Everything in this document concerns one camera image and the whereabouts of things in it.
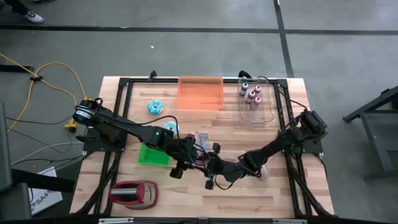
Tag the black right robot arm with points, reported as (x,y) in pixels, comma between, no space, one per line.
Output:
(280,146)

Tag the clear plastic bin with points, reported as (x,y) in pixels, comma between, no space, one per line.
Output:
(264,116)

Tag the dark metal stand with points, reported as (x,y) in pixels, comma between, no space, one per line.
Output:
(367,108)

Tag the black aluminium table frame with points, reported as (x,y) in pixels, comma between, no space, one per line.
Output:
(155,80)

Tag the orange translucent plastic bin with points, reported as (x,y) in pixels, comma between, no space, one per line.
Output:
(200,93)

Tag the orange dropper bottle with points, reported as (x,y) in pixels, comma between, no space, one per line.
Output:
(256,103)

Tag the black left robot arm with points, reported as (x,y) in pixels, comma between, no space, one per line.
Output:
(130,132)

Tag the white labelled box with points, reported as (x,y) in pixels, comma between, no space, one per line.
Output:
(46,199)

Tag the green plastic basket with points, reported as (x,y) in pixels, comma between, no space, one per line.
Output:
(152,157)

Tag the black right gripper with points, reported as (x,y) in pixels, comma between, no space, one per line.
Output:
(231,171)

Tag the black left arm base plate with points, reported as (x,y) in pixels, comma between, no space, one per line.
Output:
(93,144)

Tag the silver metal bracket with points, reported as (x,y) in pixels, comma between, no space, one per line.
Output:
(289,221)
(115,221)

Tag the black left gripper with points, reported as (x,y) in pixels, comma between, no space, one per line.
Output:
(186,152)

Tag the black flat beam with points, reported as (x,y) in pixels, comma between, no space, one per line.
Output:
(46,182)

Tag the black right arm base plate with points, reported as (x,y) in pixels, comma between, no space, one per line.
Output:
(314,146)

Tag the person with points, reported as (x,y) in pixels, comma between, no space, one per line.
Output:
(34,17)

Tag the black flat floor strip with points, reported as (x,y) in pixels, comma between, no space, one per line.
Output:
(15,68)

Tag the black frame clamp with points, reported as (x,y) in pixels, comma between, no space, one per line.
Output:
(152,75)
(244,74)

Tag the green-capped dropper bottle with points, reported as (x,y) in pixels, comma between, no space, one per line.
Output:
(244,89)

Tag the blue frosted donut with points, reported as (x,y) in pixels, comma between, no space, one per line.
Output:
(150,105)
(169,127)

